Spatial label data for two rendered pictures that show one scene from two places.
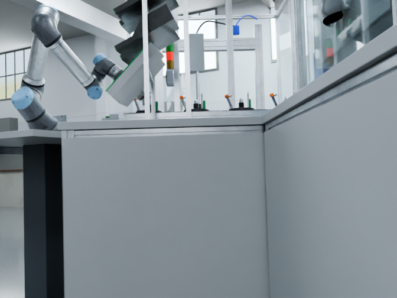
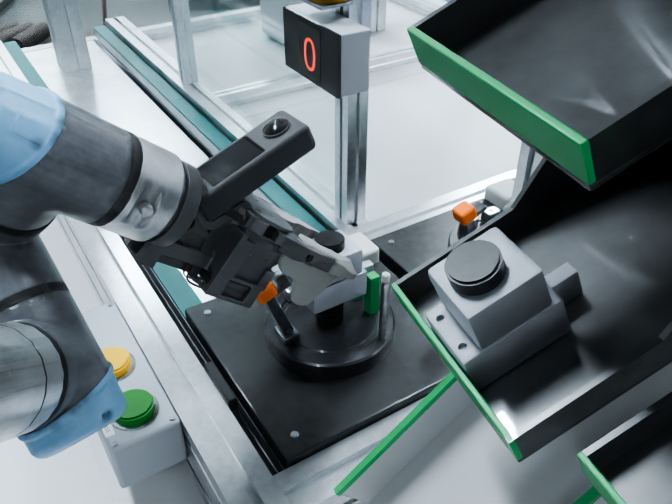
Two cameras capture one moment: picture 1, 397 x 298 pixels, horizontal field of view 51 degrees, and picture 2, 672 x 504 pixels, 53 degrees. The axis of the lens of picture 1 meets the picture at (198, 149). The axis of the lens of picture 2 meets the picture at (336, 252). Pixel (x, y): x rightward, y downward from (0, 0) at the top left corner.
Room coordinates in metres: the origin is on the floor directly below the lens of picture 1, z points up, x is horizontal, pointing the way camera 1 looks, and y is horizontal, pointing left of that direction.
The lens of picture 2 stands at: (1.78, 0.53, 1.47)
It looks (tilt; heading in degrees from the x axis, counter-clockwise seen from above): 37 degrees down; 330
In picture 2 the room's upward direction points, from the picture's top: straight up
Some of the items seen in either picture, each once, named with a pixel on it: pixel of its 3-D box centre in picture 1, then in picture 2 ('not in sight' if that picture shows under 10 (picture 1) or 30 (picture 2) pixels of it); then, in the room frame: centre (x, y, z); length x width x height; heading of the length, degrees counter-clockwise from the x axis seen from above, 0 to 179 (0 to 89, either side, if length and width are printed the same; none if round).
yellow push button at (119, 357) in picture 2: not in sight; (111, 365); (2.33, 0.48, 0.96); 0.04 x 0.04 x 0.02
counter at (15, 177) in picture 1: (50, 185); not in sight; (9.63, 3.40, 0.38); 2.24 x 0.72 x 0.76; 154
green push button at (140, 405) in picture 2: not in sight; (133, 410); (2.26, 0.48, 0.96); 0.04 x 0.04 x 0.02
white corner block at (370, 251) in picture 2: not in sight; (355, 257); (2.35, 0.17, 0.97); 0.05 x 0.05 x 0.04; 2
